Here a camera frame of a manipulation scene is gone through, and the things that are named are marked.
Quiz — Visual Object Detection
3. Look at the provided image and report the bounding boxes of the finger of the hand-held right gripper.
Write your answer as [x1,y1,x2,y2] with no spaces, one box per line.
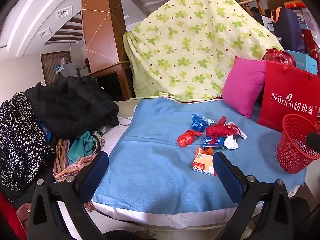
[307,131,320,152]

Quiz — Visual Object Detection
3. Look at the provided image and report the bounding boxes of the teal cloth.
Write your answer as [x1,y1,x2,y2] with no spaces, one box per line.
[68,131,97,164]

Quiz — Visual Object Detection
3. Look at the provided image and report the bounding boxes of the pink striped scarf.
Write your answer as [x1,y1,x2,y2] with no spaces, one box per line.
[53,139,97,183]

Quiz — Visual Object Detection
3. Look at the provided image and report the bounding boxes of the orange and white box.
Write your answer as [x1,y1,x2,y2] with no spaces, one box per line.
[192,152,216,177]

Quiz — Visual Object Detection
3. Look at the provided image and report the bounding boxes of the orange flat box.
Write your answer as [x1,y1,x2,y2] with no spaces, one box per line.
[284,1,304,9]

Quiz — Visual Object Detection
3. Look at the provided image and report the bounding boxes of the black fuzzy garment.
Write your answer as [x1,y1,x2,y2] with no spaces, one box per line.
[24,75,120,139]

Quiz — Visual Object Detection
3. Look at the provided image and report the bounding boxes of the large red plastic bag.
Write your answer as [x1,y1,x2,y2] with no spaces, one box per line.
[262,49,297,67]

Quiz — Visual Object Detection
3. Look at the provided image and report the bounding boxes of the brown wooden column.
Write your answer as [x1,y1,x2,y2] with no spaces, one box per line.
[81,0,133,100]

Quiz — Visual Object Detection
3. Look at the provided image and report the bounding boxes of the red cloth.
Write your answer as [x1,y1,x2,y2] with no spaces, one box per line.
[0,190,28,240]

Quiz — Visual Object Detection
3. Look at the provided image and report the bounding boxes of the red wrapper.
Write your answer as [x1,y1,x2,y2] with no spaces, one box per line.
[205,115,240,140]

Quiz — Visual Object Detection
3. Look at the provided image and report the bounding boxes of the dark red gift box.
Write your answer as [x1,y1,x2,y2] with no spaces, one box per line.
[301,29,320,63]

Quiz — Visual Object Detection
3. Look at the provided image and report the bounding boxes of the blue plastic bag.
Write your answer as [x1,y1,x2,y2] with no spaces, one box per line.
[191,114,207,132]

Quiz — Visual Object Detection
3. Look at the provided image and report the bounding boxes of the wooden cabinet dark panels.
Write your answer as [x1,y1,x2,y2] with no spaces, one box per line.
[95,71,125,100]

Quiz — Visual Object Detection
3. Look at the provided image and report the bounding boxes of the pink pillow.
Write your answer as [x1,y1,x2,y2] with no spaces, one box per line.
[222,56,267,119]

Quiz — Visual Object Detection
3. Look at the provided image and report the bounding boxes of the grey cabinet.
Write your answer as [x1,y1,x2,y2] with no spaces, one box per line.
[61,64,78,78]

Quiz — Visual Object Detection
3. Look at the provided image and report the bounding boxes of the brown wooden door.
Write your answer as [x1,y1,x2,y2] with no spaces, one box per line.
[41,51,73,85]

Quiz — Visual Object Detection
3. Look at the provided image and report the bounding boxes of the navy bag orange handles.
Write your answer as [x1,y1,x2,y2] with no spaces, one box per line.
[269,7,305,54]

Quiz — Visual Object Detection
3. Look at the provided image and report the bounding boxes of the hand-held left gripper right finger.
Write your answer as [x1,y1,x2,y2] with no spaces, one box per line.
[212,151,294,240]

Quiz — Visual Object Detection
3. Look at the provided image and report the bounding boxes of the light blue cardboard box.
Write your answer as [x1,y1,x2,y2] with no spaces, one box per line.
[285,50,318,75]

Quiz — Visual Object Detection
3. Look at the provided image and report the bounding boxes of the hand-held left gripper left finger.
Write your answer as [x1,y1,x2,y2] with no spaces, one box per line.
[27,151,110,240]

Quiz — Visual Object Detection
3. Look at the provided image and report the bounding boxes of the green clover quilt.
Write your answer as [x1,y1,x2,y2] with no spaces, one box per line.
[122,0,284,103]

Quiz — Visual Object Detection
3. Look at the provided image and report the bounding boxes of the white tissue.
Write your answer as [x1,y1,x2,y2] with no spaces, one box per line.
[224,134,238,150]

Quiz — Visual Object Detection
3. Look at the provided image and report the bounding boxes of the red mesh basket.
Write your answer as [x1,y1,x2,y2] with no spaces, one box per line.
[276,113,320,175]

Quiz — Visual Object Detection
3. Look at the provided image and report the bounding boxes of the orange wrapper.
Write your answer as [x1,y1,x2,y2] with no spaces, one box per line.
[195,147,214,157]

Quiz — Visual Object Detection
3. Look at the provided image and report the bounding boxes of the blue blanket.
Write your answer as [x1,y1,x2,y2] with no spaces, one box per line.
[92,96,308,215]

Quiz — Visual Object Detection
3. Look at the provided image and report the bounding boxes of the black white floral garment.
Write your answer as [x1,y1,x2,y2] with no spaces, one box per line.
[0,92,55,192]

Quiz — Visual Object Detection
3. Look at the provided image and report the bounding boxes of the red paper gift bag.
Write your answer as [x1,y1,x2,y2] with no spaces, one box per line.
[257,60,320,133]

